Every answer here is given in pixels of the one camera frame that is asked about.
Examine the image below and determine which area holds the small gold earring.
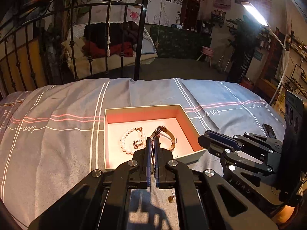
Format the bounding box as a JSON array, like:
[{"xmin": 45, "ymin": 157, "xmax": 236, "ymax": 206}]
[{"xmin": 168, "ymin": 189, "xmax": 176, "ymax": 203}]

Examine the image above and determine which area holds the open cardboard jewelry box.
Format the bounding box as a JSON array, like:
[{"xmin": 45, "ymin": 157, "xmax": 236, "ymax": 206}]
[{"xmin": 104, "ymin": 105, "xmax": 205, "ymax": 170}]

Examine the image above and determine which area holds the person's right hand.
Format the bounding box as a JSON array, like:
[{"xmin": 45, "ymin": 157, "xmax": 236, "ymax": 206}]
[{"xmin": 272, "ymin": 206, "xmax": 295, "ymax": 224}]

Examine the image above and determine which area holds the black dial wristwatch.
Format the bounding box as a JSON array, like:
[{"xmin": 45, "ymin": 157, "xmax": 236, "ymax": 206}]
[{"xmin": 150, "ymin": 126, "xmax": 177, "ymax": 151}]

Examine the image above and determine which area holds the pink stool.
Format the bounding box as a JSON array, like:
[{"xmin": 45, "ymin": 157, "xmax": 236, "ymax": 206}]
[{"xmin": 196, "ymin": 46, "xmax": 214, "ymax": 67}]

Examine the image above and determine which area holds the grey striped bed cover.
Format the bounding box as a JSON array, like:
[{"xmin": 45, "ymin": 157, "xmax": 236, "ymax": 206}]
[{"xmin": 1, "ymin": 78, "xmax": 285, "ymax": 229}]

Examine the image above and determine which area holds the white hanging swing chair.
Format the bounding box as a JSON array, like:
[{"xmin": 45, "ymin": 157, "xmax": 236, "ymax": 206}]
[{"xmin": 61, "ymin": 21, "xmax": 159, "ymax": 77}]

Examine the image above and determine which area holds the white floor lamp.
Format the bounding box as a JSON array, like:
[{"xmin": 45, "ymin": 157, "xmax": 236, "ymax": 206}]
[{"xmin": 241, "ymin": 0, "xmax": 292, "ymax": 106}]

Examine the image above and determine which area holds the red telephone booth cabinet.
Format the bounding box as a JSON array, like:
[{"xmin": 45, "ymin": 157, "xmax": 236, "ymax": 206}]
[{"xmin": 180, "ymin": 0, "xmax": 201, "ymax": 30}]

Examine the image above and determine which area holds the pearl bracelet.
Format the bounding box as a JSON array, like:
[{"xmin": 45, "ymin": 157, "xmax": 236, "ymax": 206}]
[{"xmin": 120, "ymin": 126, "xmax": 146, "ymax": 156}]

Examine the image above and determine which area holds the black iron bed frame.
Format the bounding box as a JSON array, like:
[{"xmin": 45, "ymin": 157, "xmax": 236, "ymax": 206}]
[{"xmin": 1, "ymin": 0, "xmax": 149, "ymax": 98}]

